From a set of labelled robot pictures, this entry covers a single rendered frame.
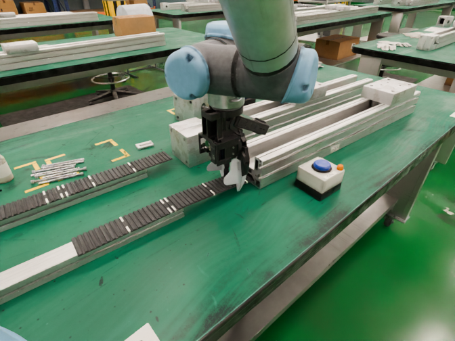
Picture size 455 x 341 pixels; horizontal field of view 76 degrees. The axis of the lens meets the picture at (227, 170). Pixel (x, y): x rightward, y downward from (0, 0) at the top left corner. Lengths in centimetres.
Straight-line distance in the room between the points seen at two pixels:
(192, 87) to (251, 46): 13
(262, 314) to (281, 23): 99
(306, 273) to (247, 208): 67
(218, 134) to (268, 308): 75
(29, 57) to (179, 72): 170
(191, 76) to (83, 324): 41
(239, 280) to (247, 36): 39
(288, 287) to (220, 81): 94
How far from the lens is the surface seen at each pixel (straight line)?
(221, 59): 45
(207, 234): 62
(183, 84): 46
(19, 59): 211
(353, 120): 96
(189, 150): 79
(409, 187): 177
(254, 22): 33
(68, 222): 73
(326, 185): 71
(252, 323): 114
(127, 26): 280
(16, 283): 61
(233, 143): 62
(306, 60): 41
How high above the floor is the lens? 122
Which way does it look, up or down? 34 degrees down
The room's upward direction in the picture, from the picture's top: straight up
